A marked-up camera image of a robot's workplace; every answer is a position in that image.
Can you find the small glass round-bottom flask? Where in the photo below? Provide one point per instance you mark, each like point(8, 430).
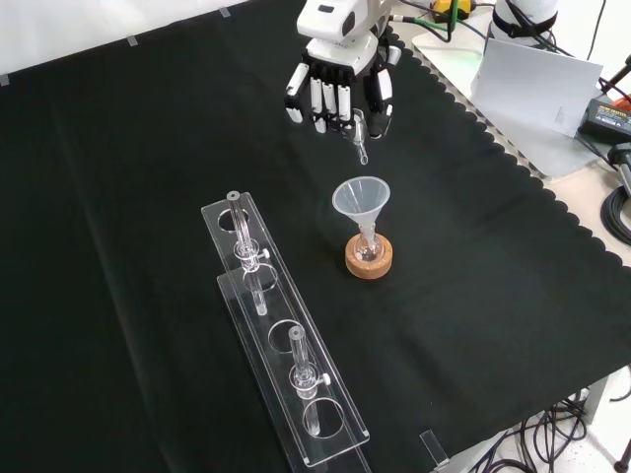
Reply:
point(369, 249)

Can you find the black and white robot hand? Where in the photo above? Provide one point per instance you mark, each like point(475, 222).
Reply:
point(340, 56)

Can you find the grey base plate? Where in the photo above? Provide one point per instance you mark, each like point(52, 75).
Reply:
point(557, 153)

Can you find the black bench cloth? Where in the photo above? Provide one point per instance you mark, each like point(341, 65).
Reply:
point(123, 222)

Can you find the yellow stop button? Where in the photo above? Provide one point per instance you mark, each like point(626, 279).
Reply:
point(443, 7)

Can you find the black power adapter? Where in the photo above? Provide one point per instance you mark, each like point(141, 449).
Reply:
point(609, 118)

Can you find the grey tape strip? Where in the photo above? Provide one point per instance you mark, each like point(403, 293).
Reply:
point(133, 41)
point(4, 81)
point(225, 12)

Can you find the clear acrylic funnel stand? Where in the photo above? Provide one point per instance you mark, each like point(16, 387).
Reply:
point(276, 305)

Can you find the clear plastic funnel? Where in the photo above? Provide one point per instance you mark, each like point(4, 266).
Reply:
point(360, 199)

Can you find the small clear acrylic tab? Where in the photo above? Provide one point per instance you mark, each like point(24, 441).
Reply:
point(434, 448)

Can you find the pale board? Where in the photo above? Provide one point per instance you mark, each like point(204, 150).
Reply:
point(532, 84)

